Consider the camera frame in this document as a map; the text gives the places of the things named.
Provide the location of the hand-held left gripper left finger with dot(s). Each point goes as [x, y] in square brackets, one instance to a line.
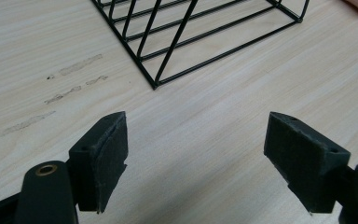
[98, 161]

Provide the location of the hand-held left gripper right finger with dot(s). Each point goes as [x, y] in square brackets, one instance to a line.
[304, 161]

